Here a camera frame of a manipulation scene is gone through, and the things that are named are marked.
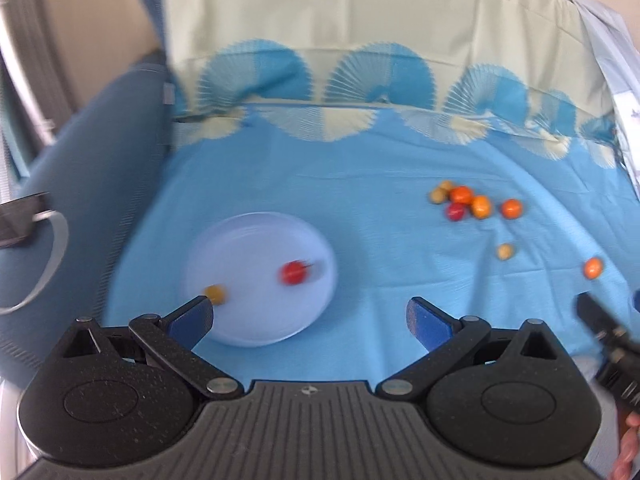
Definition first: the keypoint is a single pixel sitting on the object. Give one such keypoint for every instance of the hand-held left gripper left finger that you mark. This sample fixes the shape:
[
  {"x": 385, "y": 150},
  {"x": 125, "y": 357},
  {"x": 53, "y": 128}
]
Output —
[{"x": 192, "y": 319}]

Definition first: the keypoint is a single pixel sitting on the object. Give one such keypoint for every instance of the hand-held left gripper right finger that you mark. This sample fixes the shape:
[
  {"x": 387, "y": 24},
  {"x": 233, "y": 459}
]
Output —
[{"x": 427, "y": 321}]

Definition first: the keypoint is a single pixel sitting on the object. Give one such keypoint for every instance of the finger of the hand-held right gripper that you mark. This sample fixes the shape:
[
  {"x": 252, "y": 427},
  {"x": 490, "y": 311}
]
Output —
[{"x": 597, "y": 316}]

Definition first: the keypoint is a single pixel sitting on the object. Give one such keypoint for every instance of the pale lilac plastic plate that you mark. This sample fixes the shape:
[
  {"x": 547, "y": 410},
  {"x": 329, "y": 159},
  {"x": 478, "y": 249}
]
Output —
[{"x": 260, "y": 280}]

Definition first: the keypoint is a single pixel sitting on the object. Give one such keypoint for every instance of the small brown longan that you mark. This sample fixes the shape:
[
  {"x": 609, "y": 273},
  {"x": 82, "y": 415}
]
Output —
[
  {"x": 505, "y": 251},
  {"x": 446, "y": 185}
]

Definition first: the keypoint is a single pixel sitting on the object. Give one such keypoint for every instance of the person's right hand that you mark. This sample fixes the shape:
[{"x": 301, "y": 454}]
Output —
[{"x": 629, "y": 450}]

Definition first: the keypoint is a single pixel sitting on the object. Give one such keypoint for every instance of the small yellow-brown longan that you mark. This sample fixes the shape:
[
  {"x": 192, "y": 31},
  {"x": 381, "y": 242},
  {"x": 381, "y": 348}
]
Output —
[{"x": 216, "y": 293}]

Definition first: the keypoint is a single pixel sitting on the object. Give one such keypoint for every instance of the oval orange cherry tomato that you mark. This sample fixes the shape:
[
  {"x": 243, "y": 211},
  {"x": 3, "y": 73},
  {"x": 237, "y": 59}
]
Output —
[
  {"x": 593, "y": 268},
  {"x": 481, "y": 207}
]

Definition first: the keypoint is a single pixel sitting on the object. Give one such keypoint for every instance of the blue fan-print bed sheet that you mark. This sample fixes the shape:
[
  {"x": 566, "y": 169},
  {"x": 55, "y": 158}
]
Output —
[{"x": 390, "y": 260}]

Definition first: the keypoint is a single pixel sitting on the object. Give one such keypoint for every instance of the dark red cherry tomato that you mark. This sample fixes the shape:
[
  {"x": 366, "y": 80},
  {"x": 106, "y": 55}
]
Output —
[{"x": 455, "y": 212}]

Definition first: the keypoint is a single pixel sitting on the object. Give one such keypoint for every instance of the orange-red cherry tomato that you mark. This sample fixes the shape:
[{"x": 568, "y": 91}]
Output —
[
  {"x": 461, "y": 195},
  {"x": 511, "y": 208}
]

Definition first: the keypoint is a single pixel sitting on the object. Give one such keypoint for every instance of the blue upholstered headboard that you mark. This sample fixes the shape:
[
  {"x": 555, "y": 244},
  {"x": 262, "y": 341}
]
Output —
[{"x": 95, "y": 160}]

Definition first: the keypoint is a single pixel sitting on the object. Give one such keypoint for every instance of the black flat object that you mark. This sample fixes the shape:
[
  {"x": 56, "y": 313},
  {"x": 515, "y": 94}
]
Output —
[{"x": 17, "y": 220}]

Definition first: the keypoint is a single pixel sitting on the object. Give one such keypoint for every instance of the pale patterned quilt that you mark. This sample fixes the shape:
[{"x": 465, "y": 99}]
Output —
[{"x": 612, "y": 60}]

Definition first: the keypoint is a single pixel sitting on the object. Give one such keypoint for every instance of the cream fan-print pillow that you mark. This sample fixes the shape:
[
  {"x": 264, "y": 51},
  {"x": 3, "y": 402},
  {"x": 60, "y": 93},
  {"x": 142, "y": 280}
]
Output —
[{"x": 350, "y": 15}]

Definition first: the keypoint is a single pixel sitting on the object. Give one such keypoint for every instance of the grey metal rail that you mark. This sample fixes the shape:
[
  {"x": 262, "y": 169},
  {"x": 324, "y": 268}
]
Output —
[{"x": 20, "y": 50}]

